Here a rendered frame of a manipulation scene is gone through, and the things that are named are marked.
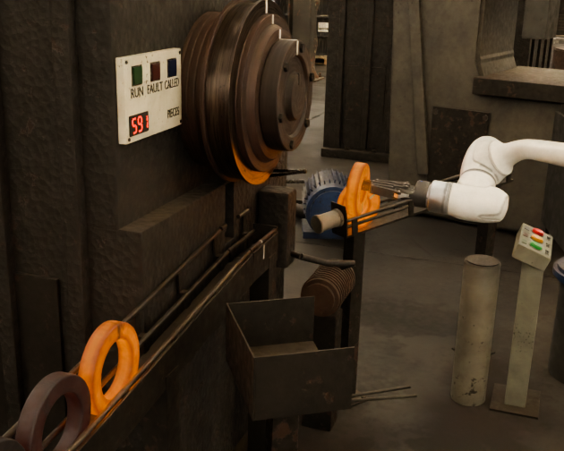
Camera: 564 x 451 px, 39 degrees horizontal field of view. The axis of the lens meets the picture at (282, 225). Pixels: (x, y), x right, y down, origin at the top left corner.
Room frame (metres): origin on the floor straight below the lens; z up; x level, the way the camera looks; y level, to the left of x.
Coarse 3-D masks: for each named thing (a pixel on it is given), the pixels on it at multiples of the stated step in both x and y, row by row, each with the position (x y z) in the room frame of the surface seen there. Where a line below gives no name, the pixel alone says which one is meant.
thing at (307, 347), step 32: (256, 320) 1.61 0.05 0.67; (288, 320) 1.63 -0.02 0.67; (256, 352) 1.58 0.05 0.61; (288, 352) 1.59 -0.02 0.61; (320, 352) 1.38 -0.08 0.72; (352, 352) 1.39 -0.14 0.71; (256, 384) 1.34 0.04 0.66; (288, 384) 1.36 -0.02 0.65; (320, 384) 1.38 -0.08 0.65; (352, 384) 1.40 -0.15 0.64; (256, 416) 1.34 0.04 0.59; (288, 416) 1.36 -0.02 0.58; (288, 448) 1.49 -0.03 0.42
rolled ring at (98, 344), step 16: (112, 320) 1.39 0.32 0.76; (96, 336) 1.33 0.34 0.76; (112, 336) 1.35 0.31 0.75; (128, 336) 1.40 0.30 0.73; (96, 352) 1.30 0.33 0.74; (128, 352) 1.42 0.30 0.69; (80, 368) 1.29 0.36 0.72; (96, 368) 1.29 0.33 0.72; (128, 368) 1.41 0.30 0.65; (96, 384) 1.28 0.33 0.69; (112, 384) 1.39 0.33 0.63; (96, 400) 1.28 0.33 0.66
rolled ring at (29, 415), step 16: (48, 384) 1.17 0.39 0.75; (64, 384) 1.20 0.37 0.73; (80, 384) 1.24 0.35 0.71; (32, 400) 1.15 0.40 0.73; (48, 400) 1.15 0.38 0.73; (80, 400) 1.24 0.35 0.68; (32, 416) 1.12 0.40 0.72; (80, 416) 1.24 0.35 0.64; (16, 432) 1.12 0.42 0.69; (32, 432) 1.11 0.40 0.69; (64, 432) 1.23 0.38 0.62; (80, 432) 1.23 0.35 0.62; (32, 448) 1.10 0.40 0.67; (64, 448) 1.21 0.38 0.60
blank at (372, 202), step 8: (344, 192) 2.41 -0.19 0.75; (368, 192) 2.44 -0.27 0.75; (344, 200) 2.40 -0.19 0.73; (368, 200) 2.45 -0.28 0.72; (376, 200) 2.46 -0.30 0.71; (368, 208) 2.45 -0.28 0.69; (376, 208) 2.46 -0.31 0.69; (352, 216) 2.41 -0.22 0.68; (368, 216) 2.45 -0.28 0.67; (368, 224) 2.45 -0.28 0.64
